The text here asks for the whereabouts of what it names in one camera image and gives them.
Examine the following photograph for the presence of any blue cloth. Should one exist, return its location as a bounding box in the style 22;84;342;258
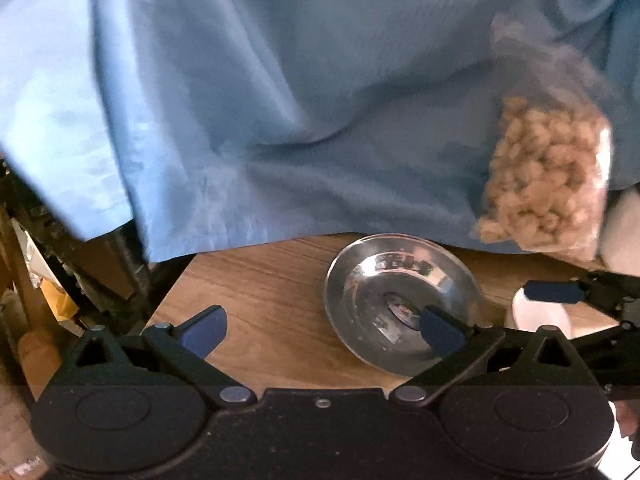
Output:
0;0;640;267

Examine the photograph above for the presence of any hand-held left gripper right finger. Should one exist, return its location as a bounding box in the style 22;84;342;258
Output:
390;304;608;407

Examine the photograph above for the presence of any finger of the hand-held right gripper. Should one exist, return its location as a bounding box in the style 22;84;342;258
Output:
522;272;640;322
572;321;640;378

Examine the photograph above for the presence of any shiny steel bowl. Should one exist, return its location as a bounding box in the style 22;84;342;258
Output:
324;233;483;378

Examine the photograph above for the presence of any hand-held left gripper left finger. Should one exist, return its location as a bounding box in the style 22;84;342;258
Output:
45;304;257;408

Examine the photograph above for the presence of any clear bag of snacks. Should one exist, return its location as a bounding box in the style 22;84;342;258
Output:
470;15;616;263

